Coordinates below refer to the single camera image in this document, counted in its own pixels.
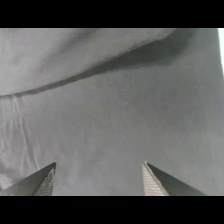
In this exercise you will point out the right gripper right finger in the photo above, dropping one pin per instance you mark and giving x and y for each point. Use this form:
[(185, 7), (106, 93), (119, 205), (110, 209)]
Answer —
[(160, 185)]

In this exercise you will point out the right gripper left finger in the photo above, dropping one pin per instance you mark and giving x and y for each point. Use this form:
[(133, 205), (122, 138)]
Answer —
[(36, 183)]

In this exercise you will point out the black garment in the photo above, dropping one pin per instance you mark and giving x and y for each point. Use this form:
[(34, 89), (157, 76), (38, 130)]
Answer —
[(113, 100)]

